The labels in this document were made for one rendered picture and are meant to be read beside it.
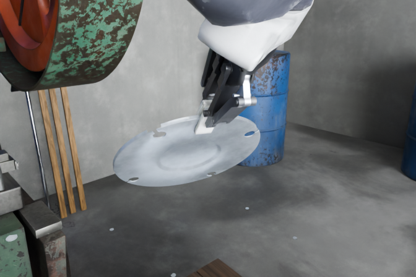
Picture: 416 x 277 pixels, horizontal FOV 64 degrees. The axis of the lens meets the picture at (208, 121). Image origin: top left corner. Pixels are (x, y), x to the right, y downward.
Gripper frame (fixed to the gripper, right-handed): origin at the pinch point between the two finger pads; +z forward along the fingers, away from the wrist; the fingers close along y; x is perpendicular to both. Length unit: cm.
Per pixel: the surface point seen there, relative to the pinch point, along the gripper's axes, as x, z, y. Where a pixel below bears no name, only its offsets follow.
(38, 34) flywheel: 29, 33, 50
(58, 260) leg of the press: 26, 47, -9
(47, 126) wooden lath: 37, 133, 79
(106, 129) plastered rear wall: 3, 176, 99
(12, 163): 38, 52, 20
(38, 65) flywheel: 29, 33, 39
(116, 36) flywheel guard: 10.3, 13.4, 30.6
